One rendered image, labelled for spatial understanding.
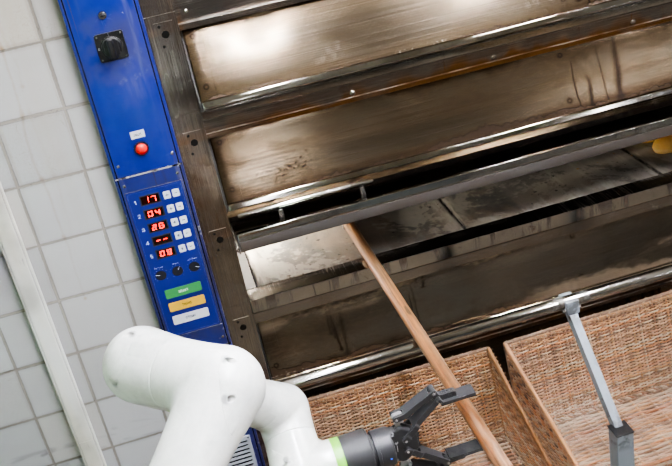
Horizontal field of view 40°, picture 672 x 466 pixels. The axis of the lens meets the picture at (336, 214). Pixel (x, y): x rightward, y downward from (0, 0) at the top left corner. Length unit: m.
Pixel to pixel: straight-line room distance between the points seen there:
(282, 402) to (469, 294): 0.92
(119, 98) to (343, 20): 0.54
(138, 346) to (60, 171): 0.82
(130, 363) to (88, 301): 0.90
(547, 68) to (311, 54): 0.61
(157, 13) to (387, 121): 0.61
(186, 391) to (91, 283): 0.98
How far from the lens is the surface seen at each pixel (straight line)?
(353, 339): 2.47
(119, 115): 2.10
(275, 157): 2.21
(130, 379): 1.44
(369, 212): 2.15
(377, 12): 2.18
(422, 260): 2.43
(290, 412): 1.78
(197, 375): 1.35
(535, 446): 2.44
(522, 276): 2.57
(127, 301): 2.33
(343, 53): 2.15
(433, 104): 2.29
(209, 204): 2.23
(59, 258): 2.27
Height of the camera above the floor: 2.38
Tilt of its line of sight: 26 degrees down
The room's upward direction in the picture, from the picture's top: 11 degrees counter-clockwise
